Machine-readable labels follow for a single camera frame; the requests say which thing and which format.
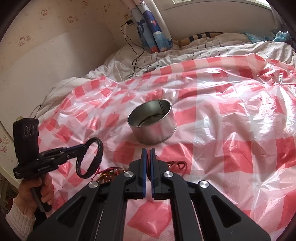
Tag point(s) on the round silver metal tin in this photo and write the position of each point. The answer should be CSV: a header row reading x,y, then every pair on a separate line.
x,y
152,122

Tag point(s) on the blue cartoon curtain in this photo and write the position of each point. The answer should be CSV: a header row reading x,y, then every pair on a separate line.
x,y
152,30

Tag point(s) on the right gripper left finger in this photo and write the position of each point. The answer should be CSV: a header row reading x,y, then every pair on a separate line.
x,y
97,211

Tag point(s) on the white striped bed quilt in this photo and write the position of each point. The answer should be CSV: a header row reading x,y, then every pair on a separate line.
x,y
118,66

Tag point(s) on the striped pillow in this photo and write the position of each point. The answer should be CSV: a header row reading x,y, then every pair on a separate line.
x,y
188,40

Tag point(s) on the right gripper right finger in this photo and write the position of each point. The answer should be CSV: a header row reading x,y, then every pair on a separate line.
x,y
199,210

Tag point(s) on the light blue plastic bag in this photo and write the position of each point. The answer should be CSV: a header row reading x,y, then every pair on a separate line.
x,y
279,37

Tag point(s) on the white knit sleeve forearm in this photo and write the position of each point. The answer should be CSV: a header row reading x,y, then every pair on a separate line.
x,y
21,224

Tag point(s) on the red white checkered plastic sheet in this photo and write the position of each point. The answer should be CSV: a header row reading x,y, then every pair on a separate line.
x,y
235,120

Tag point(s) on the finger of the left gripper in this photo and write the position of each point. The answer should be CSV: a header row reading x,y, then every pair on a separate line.
x,y
77,150
58,157

